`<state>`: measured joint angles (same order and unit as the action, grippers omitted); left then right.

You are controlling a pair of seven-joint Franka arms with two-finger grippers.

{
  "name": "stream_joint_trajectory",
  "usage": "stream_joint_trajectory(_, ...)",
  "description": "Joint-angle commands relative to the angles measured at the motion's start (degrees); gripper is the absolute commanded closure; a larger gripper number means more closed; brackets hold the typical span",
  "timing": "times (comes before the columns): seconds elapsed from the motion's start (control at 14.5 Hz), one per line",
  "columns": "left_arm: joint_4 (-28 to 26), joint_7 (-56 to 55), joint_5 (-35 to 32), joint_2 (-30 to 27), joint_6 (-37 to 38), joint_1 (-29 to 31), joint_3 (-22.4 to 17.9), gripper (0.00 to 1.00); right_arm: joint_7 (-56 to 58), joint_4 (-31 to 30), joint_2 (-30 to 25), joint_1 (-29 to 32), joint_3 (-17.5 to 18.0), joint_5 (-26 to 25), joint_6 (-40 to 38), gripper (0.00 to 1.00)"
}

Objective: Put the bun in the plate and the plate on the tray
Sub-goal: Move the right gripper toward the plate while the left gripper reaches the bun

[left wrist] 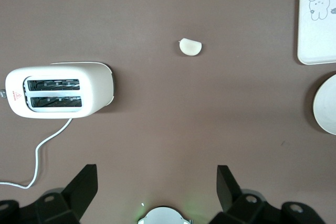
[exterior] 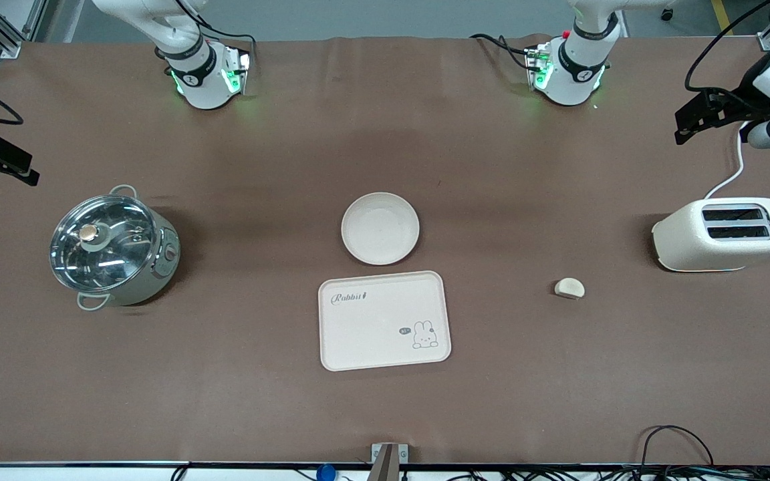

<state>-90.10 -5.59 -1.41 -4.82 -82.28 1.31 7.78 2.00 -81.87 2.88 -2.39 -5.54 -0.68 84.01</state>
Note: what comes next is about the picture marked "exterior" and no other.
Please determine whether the round cream plate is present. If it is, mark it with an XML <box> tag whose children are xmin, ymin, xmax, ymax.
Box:
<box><xmin>341</xmin><ymin>192</ymin><xmax>420</xmax><ymax>266</ymax></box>

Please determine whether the cream rabbit print tray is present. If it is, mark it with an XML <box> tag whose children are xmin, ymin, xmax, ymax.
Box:
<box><xmin>318</xmin><ymin>271</ymin><xmax>453</xmax><ymax>372</ymax></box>

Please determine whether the cream two-slot toaster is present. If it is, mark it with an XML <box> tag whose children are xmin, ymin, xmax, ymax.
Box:
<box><xmin>651</xmin><ymin>197</ymin><xmax>770</xmax><ymax>273</ymax></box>

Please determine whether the glass pot lid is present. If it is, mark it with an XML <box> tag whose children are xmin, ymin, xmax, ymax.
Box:
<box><xmin>49</xmin><ymin>194</ymin><xmax>157</xmax><ymax>293</ymax></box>

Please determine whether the pale green electric pot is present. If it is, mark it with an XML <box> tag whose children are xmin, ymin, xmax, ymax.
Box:
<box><xmin>49</xmin><ymin>184</ymin><xmax>180</xmax><ymax>311</ymax></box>

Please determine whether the brown table mat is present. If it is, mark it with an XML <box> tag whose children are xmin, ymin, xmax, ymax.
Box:
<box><xmin>0</xmin><ymin>33</ymin><xmax>770</xmax><ymax>467</ymax></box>

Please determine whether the white toaster power cable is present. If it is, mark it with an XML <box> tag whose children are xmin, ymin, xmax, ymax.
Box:
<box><xmin>704</xmin><ymin>120</ymin><xmax>755</xmax><ymax>200</ymax></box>

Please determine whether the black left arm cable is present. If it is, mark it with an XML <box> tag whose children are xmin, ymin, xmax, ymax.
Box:
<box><xmin>684</xmin><ymin>0</ymin><xmax>770</xmax><ymax>93</ymax></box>

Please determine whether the black base cable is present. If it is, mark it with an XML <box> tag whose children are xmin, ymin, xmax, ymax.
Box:
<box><xmin>470</xmin><ymin>33</ymin><xmax>541</xmax><ymax>71</ymax></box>
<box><xmin>184</xmin><ymin>0</ymin><xmax>257</xmax><ymax>67</ymax></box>

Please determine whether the black cable loop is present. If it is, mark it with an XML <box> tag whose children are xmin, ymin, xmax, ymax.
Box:
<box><xmin>639</xmin><ymin>425</ymin><xmax>716</xmax><ymax>468</ymax></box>

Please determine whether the black cable bundle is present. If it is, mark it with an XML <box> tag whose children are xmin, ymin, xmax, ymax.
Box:
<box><xmin>445</xmin><ymin>466</ymin><xmax>770</xmax><ymax>481</ymax></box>

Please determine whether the grey metal camera bracket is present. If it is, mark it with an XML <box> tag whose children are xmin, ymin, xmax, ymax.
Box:
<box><xmin>370</xmin><ymin>443</ymin><xmax>410</xmax><ymax>481</ymax></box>

